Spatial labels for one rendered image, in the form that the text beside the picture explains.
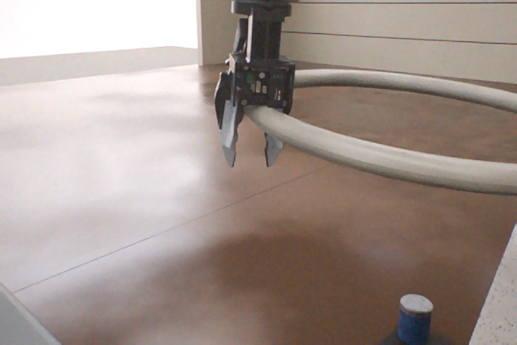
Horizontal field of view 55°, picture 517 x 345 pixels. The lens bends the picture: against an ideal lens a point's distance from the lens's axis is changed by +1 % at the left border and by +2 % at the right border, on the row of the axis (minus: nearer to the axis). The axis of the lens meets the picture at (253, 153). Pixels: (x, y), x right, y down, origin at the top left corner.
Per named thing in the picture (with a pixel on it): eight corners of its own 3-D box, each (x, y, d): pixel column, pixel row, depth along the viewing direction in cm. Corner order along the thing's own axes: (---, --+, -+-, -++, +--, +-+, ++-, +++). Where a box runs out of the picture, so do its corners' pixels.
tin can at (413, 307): (432, 334, 166) (436, 300, 162) (424, 351, 158) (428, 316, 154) (402, 322, 171) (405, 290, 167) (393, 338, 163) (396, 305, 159)
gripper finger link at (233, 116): (212, 175, 61) (229, 105, 58) (210, 159, 66) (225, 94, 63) (237, 180, 61) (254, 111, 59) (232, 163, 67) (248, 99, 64)
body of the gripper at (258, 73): (229, 112, 56) (234, 3, 52) (223, 95, 64) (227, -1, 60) (293, 114, 58) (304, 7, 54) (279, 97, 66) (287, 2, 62)
